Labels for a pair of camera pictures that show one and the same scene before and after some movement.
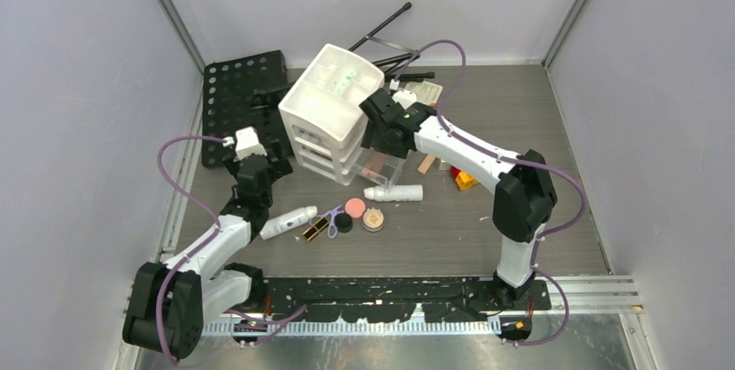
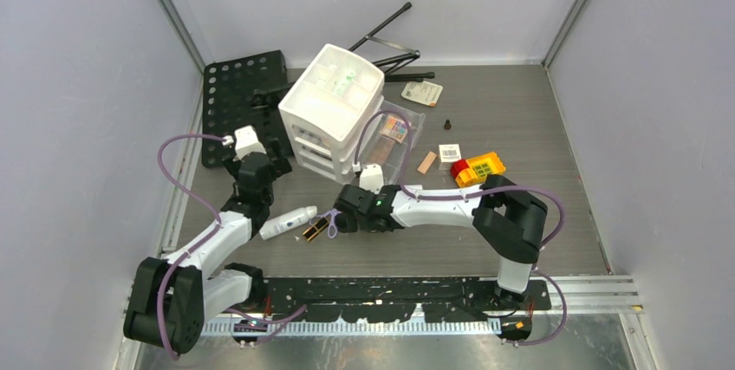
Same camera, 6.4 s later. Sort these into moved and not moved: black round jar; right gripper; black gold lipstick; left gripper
Moved: right gripper
Not moved: left gripper; black round jar; black gold lipstick
